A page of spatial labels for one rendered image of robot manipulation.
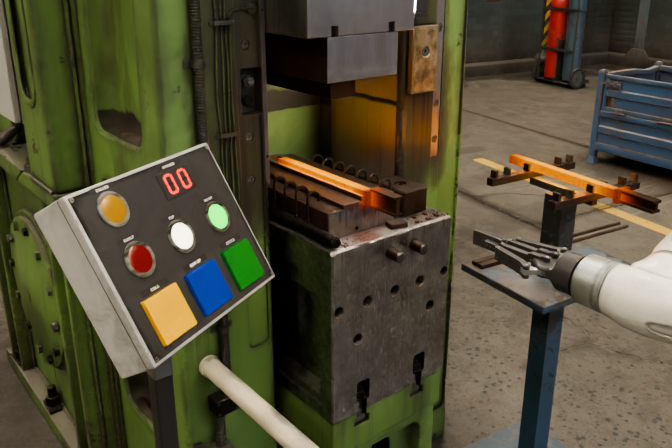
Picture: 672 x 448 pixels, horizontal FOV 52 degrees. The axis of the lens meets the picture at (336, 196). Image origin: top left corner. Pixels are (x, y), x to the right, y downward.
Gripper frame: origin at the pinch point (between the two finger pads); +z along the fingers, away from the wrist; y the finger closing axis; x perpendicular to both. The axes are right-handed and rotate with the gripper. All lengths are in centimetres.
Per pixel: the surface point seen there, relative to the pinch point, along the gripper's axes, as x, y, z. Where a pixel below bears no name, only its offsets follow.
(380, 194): 1.8, -1.4, 30.1
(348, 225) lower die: -6.0, -6.5, 35.0
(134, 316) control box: 3, -68, 10
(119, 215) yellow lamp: 16, -65, 18
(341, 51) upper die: 33.6, -8.7, 35.0
